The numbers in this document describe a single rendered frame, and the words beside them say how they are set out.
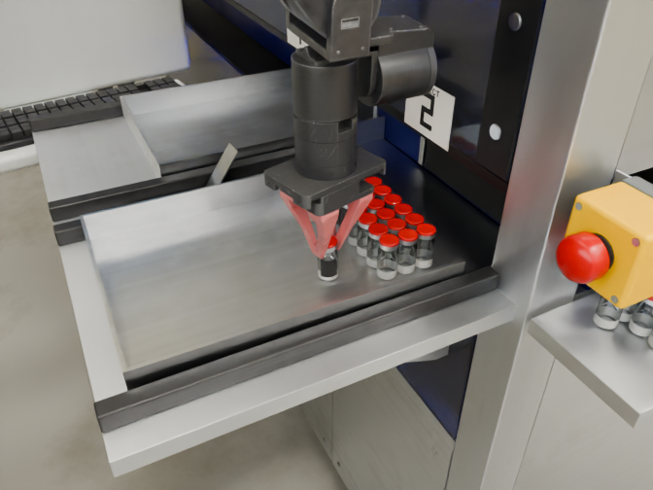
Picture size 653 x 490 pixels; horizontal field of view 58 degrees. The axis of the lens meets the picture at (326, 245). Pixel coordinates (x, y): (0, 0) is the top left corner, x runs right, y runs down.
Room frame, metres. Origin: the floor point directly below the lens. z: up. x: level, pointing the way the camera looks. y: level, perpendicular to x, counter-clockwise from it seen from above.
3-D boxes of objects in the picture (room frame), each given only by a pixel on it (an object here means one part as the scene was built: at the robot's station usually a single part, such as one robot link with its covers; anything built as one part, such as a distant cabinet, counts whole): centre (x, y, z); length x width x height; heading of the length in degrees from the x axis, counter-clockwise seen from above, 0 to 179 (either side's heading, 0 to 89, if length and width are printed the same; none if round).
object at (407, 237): (0.58, -0.05, 0.90); 0.18 x 0.02 x 0.05; 26
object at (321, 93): (0.50, 0.00, 1.09); 0.07 x 0.06 x 0.07; 118
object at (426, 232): (0.59, -0.07, 0.90); 0.18 x 0.02 x 0.05; 26
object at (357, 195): (0.49, 0.00, 0.96); 0.07 x 0.07 x 0.09; 41
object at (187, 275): (0.52, 0.07, 0.90); 0.34 x 0.26 x 0.04; 116
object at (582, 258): (0.38, -0.21, 0.99); 0.04 x 0.04 x 0.04; 27
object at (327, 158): (0.50, 0.00, 1.03); 0.10 x 0.07 x 0.07; 131
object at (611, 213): (0.40, -0.25, 0.99); 0.08 x 0.07 x 0.07; 117
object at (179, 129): (0.87, 0.12, 0.90); 0.34 x 0.26 x 0.04; 117
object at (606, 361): (0.40, -0.29, 0.87); 0.14 x 0.13 x 0.02; 117
